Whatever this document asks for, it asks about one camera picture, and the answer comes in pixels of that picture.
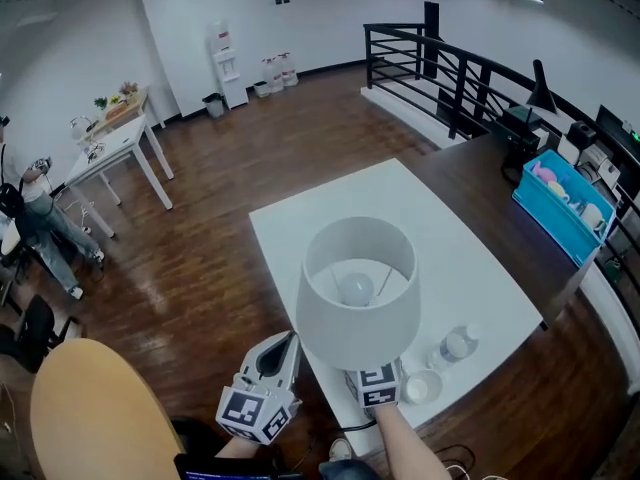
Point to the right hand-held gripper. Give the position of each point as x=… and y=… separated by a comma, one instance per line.
x=377, y=385

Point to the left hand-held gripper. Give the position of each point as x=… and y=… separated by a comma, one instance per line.
x=250, y=408

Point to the white cup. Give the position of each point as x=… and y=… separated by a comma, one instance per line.
x=423, y=387

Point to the white table lamp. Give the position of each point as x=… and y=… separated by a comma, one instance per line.
x=357, y=330

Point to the person's right forearm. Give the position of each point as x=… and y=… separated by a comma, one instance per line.
x=407, y=443

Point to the yellow cup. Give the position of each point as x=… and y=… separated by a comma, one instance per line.
x=557, y=189

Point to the pink cup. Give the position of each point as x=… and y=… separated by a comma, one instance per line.
x=541, y=171

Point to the black desk lamp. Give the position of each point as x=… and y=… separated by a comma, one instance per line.
x=541, y=95

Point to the black device with blue screen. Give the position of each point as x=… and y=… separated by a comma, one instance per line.
x=225, y=468

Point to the person's white shoe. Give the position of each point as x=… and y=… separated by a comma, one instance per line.
x=340, y=450

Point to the clear plastic water bottle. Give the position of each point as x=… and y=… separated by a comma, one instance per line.
x=454, y=345

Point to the person's blue jeans leg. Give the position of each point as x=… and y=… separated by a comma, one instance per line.
x=347, y=470

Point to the white rectangular table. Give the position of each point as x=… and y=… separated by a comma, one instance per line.
x=465, y=273

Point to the round light wooden table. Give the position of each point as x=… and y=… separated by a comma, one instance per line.
x=95, y=413

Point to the black office chair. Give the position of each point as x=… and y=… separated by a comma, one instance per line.
x=35, y=325

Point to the blue plastic bin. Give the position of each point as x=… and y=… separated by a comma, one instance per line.
x=555, y=220

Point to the white mug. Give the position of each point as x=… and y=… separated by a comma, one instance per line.
x=593, y=216

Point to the white desk with legs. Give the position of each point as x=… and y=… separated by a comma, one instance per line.
x=117, y=148

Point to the black router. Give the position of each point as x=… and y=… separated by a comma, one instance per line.
x=522, y=125

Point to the grey trash bin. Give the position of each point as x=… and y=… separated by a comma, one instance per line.
x=214, y=105

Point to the small white bin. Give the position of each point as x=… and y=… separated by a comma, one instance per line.
x=261, y=89

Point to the black metal railing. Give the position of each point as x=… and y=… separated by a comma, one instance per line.
x=452, y=75

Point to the light wooden desk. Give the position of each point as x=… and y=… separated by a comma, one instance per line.
x=131, y=108

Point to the black box device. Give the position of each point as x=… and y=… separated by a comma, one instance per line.
x=583, y=134

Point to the clear water jug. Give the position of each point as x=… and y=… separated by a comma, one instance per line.
x=272, y=75
x=288, y=70

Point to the white water dispenser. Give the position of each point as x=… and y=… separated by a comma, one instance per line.
x=231, y=75

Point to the green potted plant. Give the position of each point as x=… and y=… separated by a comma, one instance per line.
x=101, y=103

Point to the pink potted plant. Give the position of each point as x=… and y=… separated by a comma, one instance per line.
x=128, y=88

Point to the black monitor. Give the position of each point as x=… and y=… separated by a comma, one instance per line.
x=617, y=128

